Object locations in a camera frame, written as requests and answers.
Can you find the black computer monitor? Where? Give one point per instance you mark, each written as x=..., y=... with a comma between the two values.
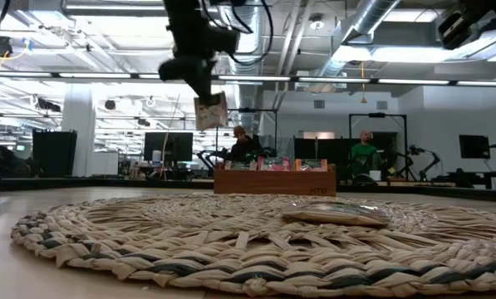
x=168, y=145

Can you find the wall vent grille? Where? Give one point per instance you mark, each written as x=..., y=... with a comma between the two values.
x=319, y=104
x=381, y=105

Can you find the person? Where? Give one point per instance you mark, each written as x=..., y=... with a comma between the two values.
x=2, y=162
x=243, y=147
x=363, y=155

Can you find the orange peach tea packet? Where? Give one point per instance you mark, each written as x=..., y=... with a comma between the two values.
x=311, y=165

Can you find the long ceiling light bar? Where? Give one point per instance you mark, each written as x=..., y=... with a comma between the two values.
x=314, y=79

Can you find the black ceiling spotlight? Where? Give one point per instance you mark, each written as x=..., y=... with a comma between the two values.
x=110, y=104
x=1, y=46

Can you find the black wall monitor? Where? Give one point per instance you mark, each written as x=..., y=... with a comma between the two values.
x=474, y=146

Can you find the black partition panel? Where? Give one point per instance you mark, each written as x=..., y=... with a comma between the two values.
x=314, y=145

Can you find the white cabinet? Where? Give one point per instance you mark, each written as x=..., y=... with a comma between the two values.
x=105, y=163

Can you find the round woven straw mat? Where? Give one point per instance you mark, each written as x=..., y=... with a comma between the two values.
x=231, y=249

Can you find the tall black cabinet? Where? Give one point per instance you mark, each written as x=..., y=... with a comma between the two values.
x=54, y=153

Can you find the background black robot arm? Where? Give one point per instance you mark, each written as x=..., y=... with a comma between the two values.
x=426, y=160
x=210, y=158

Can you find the black table frame rail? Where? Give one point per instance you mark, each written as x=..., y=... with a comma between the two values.
x=65, y=183

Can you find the black metal frame stand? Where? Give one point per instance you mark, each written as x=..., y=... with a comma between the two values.
x=376, y=114
x=251, y=110

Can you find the silver ventilation duct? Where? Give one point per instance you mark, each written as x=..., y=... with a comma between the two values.
x=247, y=83
x=368, y=16

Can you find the wooden tea organizer box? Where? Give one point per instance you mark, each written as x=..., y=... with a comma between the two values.
x=272, y=183

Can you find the white cup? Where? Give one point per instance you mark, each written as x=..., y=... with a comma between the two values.
x=375, y=175

